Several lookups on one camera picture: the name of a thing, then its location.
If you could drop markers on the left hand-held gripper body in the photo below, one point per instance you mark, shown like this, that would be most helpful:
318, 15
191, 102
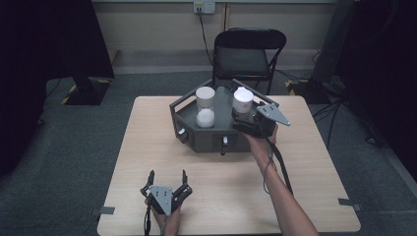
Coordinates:
162, 198

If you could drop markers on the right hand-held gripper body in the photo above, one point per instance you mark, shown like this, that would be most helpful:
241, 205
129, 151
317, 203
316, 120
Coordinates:
265, 124

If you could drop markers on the dark grey corner rack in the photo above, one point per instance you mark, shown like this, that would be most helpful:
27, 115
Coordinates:
223, 111

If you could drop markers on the white lidded seasoning jar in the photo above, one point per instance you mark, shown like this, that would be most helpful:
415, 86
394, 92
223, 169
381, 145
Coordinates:
243, 100

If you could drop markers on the clear jar with white powder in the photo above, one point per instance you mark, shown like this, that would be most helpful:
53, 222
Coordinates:
205, 108

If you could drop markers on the person's right hand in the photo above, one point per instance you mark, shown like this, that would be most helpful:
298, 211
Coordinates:
264, 147

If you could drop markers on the person's left hand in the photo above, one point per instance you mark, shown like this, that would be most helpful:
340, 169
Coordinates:
170, 224

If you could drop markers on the black rack hook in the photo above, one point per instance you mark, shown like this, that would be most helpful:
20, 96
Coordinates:
182, 133
224, 144

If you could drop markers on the black folding chair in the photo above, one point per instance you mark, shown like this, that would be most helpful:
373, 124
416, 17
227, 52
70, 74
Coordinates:
242, 60

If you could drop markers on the black stand base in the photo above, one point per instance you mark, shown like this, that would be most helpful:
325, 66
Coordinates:
87, 91
308, 90

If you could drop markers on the grey tape strip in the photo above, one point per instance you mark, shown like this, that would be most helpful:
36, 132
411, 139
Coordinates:
104, 210
349, 203

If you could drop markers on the grey upright panel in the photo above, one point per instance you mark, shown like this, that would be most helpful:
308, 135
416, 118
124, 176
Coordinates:
332, 42

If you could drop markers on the black curtain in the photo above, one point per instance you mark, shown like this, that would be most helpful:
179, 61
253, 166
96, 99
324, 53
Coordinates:
383, 65
42, 59

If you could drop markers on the orange wall pipe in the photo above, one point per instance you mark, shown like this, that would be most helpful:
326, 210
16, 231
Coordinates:
226, 16

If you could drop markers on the white wall socket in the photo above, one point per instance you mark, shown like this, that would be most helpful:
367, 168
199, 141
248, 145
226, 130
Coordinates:
204, 7

